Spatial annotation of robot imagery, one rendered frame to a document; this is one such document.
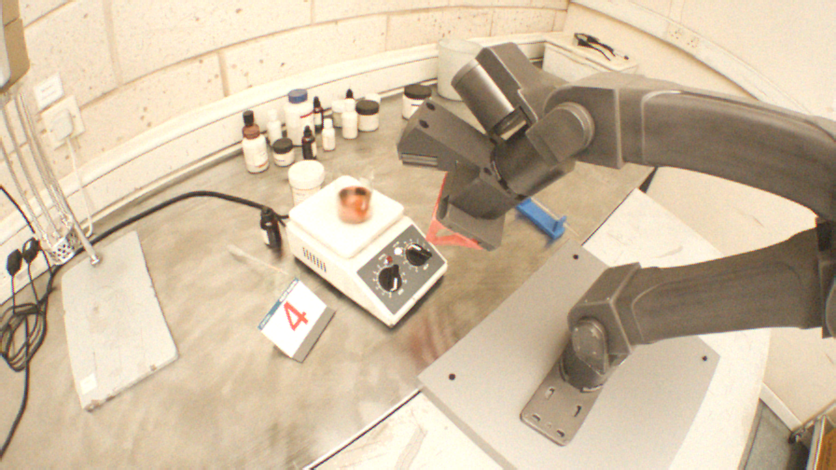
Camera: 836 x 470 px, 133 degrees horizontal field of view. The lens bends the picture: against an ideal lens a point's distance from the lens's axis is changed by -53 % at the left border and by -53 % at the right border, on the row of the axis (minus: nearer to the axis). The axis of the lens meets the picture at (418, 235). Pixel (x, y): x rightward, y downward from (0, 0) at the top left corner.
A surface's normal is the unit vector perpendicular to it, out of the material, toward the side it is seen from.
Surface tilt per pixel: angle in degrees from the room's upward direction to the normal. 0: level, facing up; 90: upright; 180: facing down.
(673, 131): 89
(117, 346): 0
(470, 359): 4
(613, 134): 94
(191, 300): 0
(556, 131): 94
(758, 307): 95
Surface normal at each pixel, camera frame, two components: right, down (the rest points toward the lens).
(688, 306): -0.78, 0.43
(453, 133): 0.48, -0.35
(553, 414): 0.02, -0.68
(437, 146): -0.25, 0.82
